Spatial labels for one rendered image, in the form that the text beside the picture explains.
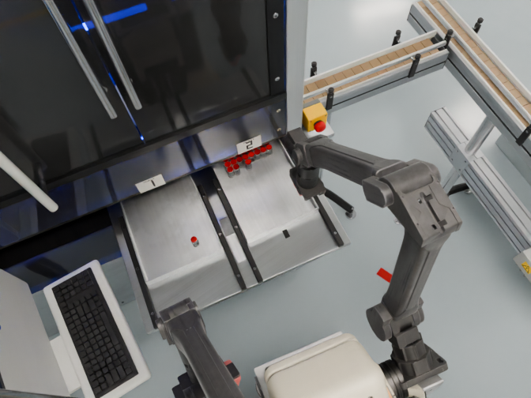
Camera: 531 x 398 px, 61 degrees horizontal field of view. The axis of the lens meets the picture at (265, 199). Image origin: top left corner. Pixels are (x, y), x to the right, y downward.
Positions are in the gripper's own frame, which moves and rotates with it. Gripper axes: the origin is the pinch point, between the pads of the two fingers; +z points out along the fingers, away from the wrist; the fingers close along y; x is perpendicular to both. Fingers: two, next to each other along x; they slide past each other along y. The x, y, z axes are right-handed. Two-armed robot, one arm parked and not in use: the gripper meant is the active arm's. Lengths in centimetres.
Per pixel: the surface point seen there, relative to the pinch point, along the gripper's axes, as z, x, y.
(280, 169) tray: 20.3, -1.5, 20.9
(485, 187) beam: 56, -84, -7
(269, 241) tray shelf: 20.1, 13.4, -1.9
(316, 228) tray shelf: 20.1, -2.6, -4.5
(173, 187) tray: 20, 35, 30
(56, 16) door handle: -64, 40, 22
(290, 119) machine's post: 1.8, -7.8, 26.8
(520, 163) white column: 103, -141, 9
